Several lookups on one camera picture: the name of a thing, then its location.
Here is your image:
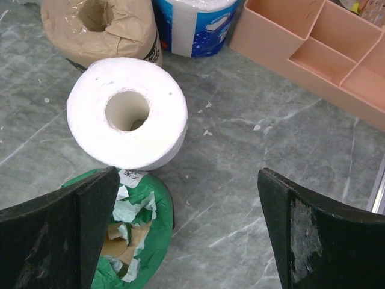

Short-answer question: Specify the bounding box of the blue-wrapped white paper roll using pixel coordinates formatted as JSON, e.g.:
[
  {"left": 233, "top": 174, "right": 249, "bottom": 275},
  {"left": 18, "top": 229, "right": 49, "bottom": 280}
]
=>
[{"left": 152, "top": 0, "right": 239, "bottom": 58}]

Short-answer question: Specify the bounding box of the orange file organizer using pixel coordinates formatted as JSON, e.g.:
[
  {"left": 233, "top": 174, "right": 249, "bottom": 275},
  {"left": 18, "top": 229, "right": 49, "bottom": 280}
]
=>
[{"left": 229, "top": 1, "right": 384, "bottom": 130}]

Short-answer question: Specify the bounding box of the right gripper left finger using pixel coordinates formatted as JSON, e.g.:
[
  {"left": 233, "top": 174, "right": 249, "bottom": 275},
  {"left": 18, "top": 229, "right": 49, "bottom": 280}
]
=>
[{"left": 1, "top": 167, "right": 120, "bottom": 288}]

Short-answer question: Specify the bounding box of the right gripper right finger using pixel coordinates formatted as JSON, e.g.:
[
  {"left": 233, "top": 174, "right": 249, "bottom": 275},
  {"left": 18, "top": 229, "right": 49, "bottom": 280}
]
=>
[{"left": 257, "top": 168, "right": 384, "bottom": 288}]

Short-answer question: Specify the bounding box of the green torn-wrapped paper roll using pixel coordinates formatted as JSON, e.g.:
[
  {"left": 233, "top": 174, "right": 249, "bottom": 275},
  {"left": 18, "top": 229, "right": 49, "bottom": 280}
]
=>
[{"left": 61, "top": 168, "right": 175, "bottom": 289}]

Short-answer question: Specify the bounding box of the white paper roll front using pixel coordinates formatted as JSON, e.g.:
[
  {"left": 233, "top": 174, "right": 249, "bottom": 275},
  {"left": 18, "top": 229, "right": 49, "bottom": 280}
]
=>
[{"left": 67, "top": 57, "right": 188, "bottom": 170}]

